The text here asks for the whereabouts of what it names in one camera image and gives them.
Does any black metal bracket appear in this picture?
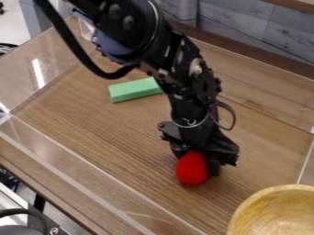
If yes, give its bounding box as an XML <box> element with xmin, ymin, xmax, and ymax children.
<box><xmin>27</xmin><ymin>205</ymin><xmax>71</xmax><ymax>235</ymax></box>

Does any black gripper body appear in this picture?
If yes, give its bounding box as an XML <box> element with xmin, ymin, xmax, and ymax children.
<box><xmin>156</xmin><ymin>121</ymin><xmax>239</xmax><ymax>166</ymax></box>

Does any green foam block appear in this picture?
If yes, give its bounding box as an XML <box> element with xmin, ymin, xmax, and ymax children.
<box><xmin>108</xmin><ymin>77</ymin><xmax>162</xmax><ymax>103</ymax></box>

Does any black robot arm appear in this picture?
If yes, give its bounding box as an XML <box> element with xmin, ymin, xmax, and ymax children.
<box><xmin>35</xmin><ymin>0</ymin><xmax>239</xmax><ymax>177</ymax></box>

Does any red plush strawberry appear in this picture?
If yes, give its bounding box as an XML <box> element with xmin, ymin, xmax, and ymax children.
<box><xmin>175</xmin><ymin>151</ymin><xmax>210</xmax><ymax>185</ymax></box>

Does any black cable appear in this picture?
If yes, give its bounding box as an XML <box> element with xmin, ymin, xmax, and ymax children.
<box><xmin>0</xmin><ymin>207</ymin><xmax>49</xmax><ymax>235</ymax></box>

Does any grey post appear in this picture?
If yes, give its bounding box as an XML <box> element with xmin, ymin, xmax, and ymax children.
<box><xmin>19</xmin><ymin>0</ymin><xmax>52</xmax><ymax>38</ymax></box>

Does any clear acrylic tray enclosure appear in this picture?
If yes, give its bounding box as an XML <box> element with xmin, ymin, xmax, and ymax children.
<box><xmin>0</xmin><ymin>31</ymin><xmax>314</xmax><ymax>235</ymax></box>

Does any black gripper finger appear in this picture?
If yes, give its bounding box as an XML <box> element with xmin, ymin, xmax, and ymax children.
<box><xmin>171</xmin><ymin>144</ymin><xmax>190</xmax><ymax>159</ymax></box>
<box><xmin>206</xmin><ymin>155</ymin><xmax>226</xmax><ymax>177</ymax></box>

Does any wooden bowl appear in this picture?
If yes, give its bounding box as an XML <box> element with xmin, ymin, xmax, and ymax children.
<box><xmin>227</xmin><ymin>185</ymin><xmax>314</xmax><ymax>235</ymax></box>

